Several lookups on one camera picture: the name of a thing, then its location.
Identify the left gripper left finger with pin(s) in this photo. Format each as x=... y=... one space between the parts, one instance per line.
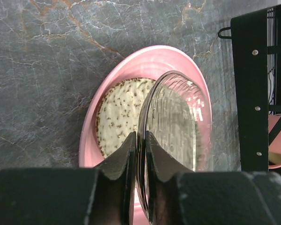
x=102 y=195

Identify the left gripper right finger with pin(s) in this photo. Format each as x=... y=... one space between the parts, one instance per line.
x=178 y=196

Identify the grey glass plate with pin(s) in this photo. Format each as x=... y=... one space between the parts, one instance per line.
x=177 y=112

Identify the pink mug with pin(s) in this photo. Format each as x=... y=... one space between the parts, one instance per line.
x=274 y=128

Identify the pink plate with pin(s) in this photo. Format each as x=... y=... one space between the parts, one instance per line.
x=150 y=62

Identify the brown patterned bowl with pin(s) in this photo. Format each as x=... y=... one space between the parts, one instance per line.
x=276 y=159

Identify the black wire dish rack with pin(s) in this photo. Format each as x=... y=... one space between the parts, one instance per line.
x=256 y=44

